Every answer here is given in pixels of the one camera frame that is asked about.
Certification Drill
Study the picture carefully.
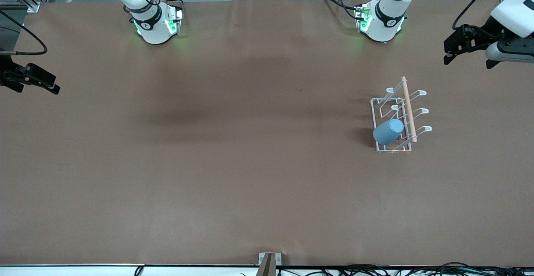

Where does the blue plastic cup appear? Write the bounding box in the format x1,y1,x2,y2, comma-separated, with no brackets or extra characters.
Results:
373,118,405,146

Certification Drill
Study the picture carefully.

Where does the brown table cloth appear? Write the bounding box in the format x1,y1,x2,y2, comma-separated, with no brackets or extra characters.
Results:
0,0,534,267

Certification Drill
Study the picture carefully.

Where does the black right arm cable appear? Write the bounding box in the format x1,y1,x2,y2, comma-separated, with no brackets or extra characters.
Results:
0,11,48,56

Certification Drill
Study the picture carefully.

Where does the white wire cup holder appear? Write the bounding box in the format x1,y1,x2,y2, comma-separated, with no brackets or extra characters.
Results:
370,76,433,154

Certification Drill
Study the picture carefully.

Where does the black cable bundle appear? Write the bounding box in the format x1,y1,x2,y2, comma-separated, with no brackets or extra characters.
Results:
275,262,534,276

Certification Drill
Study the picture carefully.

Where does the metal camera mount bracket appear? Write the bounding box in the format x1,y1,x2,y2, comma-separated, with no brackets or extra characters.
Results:
258,252,282,276

